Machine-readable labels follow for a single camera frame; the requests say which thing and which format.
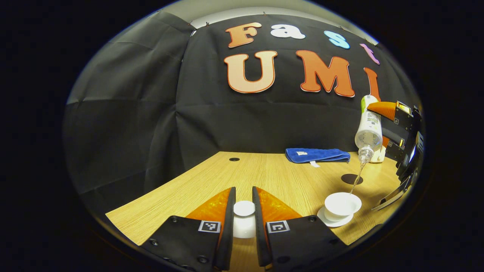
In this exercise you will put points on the clear water bottle white label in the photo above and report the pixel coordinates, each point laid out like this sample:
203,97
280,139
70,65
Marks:
368,128

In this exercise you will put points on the white saucer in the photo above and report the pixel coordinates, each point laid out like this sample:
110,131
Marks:
332,223

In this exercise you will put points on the blue towel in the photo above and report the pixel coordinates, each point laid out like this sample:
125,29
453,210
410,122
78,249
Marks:
317,155

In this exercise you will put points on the dark round coaster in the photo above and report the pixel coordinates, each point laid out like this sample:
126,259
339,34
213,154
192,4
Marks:
349,180

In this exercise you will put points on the white teacup lid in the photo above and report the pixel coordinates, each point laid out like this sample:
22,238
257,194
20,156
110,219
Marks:
244,219

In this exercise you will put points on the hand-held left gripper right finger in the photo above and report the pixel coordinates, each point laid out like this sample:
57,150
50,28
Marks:
258,241

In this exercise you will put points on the white toaster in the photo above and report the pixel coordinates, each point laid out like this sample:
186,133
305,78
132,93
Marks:
378,156

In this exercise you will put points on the black backdrop cloth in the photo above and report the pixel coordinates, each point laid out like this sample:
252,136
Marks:
227,121

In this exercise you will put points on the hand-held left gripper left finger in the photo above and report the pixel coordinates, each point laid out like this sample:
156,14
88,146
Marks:
229,241

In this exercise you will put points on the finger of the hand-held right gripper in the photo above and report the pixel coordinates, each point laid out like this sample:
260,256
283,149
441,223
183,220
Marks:
393,111
395,145

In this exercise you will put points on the white teacup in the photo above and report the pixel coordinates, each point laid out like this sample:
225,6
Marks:
342,204

